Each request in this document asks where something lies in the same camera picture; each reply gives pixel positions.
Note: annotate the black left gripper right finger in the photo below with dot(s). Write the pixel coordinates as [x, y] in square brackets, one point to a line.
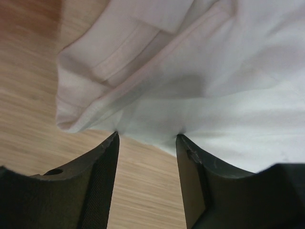
[217, 195]

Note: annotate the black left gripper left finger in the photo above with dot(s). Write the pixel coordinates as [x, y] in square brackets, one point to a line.
[76, 195]

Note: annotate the white t-shirt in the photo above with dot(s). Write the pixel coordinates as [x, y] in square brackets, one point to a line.
[228, 74]

